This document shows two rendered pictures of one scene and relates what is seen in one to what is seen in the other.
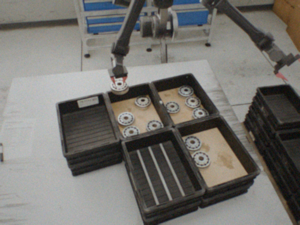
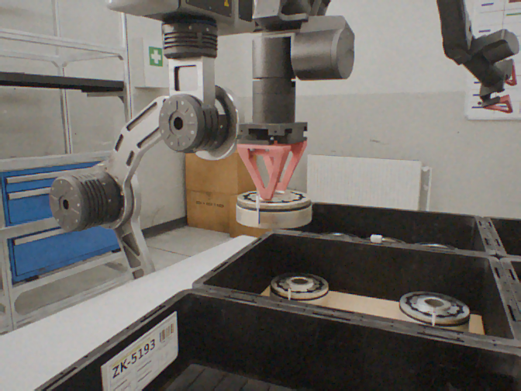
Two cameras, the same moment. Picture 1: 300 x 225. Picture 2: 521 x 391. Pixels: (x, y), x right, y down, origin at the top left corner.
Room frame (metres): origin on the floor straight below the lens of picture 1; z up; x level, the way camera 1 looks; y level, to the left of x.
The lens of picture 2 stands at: (0.76, 0.61, 1.16)
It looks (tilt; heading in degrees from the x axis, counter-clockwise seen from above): 11 degrees down; 312
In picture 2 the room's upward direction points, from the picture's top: straight up
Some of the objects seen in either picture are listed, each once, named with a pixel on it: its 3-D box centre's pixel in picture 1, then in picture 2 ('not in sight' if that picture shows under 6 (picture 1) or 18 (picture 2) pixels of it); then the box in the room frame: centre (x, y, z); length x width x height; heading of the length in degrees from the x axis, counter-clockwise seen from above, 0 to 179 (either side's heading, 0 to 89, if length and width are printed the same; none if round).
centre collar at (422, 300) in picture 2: (154, 125); (433, 303); (0.97, -0.03, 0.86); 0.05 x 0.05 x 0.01
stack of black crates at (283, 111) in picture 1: (274, 120); not in sight; (1.45, -1.06, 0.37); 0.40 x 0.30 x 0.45; 10
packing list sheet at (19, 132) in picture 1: (14, 137); not in sight; (1.00, 0.86, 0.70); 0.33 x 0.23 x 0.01; 10
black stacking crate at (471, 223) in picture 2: (182, 103); (381, 250); (1.15, -0.21, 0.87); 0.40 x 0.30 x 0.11; 20
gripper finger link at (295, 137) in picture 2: (120, 77); (276, 160); (1.13, 0.17, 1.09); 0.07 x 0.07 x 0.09; 19
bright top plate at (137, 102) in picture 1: (143, 101); (299, 285); (1.18, 0.04, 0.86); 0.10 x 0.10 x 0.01
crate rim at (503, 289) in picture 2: (136, 109); (356, 277); (1.05, 0.08, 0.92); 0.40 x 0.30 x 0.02; 20
